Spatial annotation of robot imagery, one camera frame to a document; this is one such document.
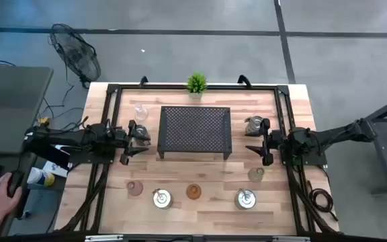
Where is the green glass candle holder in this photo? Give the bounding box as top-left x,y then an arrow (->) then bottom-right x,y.
247,167 -> 266,184

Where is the black perforated metal shelf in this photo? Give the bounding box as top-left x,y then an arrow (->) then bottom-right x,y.
157,106 -> 233,161

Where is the silver metal bracket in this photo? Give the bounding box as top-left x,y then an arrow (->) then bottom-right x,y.
272,236 -> 310,242
85,235 -> 124,242

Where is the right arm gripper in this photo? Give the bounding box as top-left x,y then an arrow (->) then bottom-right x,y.
245,118 -> 284,167

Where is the white paper box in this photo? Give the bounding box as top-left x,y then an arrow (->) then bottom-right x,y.
41,160 -> 69,178

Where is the pink glass candle holder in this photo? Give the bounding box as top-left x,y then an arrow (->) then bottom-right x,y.
126,179 -> 144,197

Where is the person's hand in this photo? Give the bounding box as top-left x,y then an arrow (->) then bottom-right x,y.
0,172 -> 24,223

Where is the black floor fan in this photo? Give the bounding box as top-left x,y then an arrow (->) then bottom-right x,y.
48,22 -> 102,89

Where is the clear glass candle holder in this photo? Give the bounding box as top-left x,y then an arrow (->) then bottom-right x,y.
134,103 -> 149,122

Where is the coiled black cable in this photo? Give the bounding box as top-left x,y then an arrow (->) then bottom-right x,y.
307,179 -> 339,223

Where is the grey side table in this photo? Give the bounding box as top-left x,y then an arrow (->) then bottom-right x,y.
0,65 -> 55,155

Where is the silver tin candle with tag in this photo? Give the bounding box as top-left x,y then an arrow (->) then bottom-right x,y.
152,188 -> 174,210
133,124 -> 152,146
234,188 -> 257,211
245,116 -> 265,137

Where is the black aluminium table frame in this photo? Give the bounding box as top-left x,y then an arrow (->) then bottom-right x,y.
57,83 -> 341,236

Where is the grey metal table frame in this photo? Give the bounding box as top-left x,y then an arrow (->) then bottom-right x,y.
347,92 -> 387,196

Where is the small green potted plant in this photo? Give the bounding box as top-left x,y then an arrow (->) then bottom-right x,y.
185,72 -> 208,99

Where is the amber glass candle holder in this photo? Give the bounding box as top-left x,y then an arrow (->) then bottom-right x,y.
185,183 -> 202,200

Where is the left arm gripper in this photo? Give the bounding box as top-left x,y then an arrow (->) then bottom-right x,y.
114,120 -> 150,166

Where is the white wipes canister yellow lid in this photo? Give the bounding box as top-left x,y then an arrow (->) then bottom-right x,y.
26,167 -> 56,188

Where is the black computer mouse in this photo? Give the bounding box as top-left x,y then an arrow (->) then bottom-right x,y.
7,169 -> 26,199

